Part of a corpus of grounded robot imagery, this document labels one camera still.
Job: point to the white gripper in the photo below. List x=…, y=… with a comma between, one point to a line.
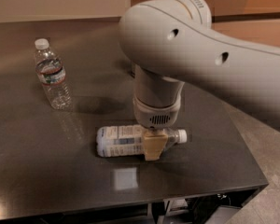
x=156, y=116

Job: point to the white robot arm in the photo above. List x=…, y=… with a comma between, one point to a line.
x=171, y=42

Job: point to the items under table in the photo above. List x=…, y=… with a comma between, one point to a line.
x=214, y=209

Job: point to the blue label plastic bottle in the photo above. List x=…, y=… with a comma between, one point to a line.
x=116, y=141

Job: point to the clear water bottle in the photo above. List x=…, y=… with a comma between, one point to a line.
x=51, y=74

